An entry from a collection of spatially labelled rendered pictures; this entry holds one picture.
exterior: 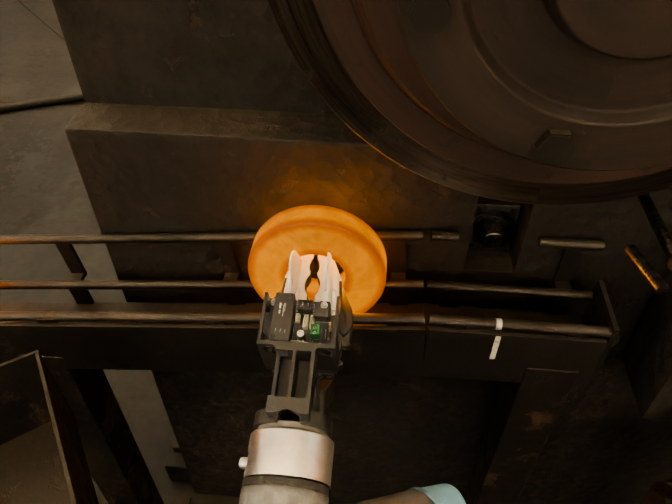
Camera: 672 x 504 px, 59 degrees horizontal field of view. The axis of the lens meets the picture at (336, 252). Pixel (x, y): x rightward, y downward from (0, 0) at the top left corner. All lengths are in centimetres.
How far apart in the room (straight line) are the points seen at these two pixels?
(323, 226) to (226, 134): 14
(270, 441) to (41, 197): 176
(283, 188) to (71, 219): 144
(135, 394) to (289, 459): 104
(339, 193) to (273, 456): 29
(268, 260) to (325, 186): 10
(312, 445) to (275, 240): 22
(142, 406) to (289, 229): 95
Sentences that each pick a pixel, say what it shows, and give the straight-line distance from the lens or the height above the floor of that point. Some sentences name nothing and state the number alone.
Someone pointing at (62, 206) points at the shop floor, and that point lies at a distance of 212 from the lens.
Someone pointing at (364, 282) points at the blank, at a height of 74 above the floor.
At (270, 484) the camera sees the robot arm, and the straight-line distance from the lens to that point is 51.
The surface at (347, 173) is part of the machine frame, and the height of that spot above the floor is 83.
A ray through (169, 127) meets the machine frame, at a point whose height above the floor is 87.
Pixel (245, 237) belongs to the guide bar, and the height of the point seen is 74.
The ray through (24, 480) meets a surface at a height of 60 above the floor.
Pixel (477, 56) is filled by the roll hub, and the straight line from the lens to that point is 37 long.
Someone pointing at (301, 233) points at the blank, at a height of 80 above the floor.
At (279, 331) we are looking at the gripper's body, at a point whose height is 79.
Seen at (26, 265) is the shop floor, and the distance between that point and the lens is 194.
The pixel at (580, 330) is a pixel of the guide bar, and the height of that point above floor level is 71.
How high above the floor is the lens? 121
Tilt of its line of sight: 43 degrees down
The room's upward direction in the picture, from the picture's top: straight up
